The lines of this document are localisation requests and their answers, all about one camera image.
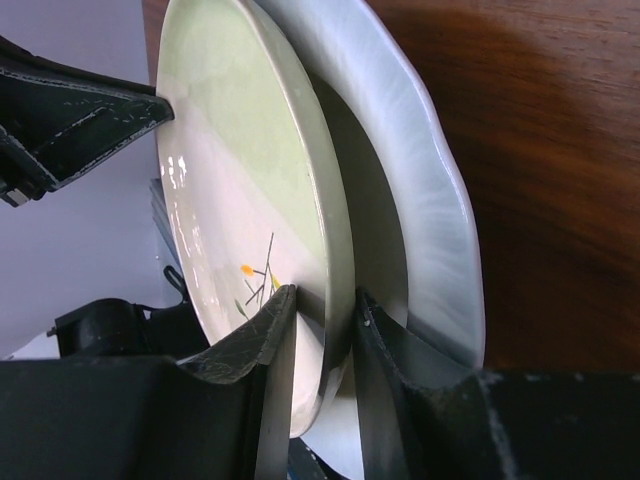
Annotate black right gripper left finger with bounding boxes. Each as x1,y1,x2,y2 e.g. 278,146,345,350
1,285,296,479

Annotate white fluted bottom plate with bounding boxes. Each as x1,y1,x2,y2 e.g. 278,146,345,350
257,0,487,480

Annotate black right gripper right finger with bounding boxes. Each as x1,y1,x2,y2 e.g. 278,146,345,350
353,290,639,479

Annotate cream leaf pattern plate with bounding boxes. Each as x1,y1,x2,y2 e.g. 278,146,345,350
156,1,355,437

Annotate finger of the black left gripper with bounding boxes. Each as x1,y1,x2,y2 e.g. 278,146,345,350
1,37,155,96
1,68,174,193

